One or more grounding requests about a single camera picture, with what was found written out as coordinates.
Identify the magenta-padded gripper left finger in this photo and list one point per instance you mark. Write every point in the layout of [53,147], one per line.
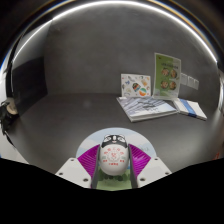
[73,171]

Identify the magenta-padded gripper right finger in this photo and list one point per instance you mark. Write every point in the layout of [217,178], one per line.
[153,171]

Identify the white cartoon-face computer mouse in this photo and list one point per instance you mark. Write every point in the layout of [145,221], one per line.
[114,156]

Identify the round landscape-print mouse pad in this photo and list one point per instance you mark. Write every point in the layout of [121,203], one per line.
[89,144]

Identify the grey striped book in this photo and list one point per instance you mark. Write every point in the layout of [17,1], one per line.
[146,108]

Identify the white book with blue band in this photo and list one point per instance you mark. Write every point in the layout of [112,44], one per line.
[193,109]

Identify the white card with colourful stickers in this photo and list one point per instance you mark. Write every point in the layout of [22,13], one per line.
[135,85]

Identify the black device with beige top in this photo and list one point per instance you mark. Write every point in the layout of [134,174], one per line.
[5,115]

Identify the green poster in clear stand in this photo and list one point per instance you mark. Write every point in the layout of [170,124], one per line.
[166,76]

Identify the long ceiling light strip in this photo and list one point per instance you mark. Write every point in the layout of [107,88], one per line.
[110,3]

